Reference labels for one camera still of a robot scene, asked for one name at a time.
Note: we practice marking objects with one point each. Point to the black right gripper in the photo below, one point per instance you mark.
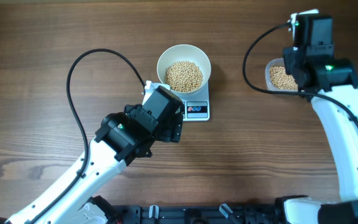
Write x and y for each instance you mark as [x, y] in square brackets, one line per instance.
[288, 54]

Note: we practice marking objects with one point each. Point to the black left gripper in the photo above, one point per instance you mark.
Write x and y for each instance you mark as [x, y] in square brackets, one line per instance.
[171, 132]

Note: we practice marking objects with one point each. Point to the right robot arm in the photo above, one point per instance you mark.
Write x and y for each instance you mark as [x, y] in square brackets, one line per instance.
[333, 85]

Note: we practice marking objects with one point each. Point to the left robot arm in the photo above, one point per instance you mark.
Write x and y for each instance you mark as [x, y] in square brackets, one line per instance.
[121, 138]

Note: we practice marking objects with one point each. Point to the white digital kitchen scale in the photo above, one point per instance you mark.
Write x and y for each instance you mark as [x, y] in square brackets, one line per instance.
[197, 106]

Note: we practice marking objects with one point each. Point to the white round bowl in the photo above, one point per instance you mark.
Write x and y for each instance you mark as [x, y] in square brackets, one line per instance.
[184, 52]

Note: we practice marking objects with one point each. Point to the clear plastic container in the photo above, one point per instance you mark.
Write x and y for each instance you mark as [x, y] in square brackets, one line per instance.
[277, 78]

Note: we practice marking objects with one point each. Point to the yellow soybeans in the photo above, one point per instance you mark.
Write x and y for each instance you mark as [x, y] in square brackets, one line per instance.
[184, 76]

